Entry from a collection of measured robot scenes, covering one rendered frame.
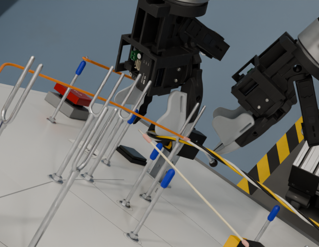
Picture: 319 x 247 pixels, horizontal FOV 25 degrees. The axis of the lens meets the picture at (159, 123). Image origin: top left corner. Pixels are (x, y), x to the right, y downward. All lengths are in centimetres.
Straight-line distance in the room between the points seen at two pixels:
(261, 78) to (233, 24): 178
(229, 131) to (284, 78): 11
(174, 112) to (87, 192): 17
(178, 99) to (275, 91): 18
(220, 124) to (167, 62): 23
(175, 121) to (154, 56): 11
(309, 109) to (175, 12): 31
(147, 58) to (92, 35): 190
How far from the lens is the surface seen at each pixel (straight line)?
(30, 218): 67
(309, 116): 108
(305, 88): 106
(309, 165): 214
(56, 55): 271
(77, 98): 110
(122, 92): 96
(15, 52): 275
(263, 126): 105
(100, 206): 80
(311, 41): 103
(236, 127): 108
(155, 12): 85
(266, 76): 105
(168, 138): 90
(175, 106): 92
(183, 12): 86
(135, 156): 105
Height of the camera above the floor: 197
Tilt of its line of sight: 53 degrees down
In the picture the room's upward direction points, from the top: straight up
